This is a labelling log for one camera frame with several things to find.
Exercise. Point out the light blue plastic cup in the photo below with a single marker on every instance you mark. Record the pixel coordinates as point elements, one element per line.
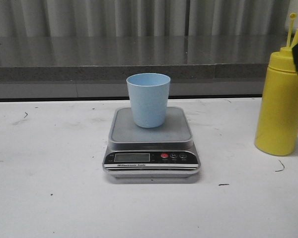
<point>148,93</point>

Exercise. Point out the yellow squeeze bottle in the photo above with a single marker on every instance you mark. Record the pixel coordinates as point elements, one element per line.
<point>277,128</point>

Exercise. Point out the silver digital kitchen scale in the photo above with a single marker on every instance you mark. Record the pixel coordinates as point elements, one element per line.
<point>164,152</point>

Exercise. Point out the grey stone counter ledge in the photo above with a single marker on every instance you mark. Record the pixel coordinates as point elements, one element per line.
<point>82,68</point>

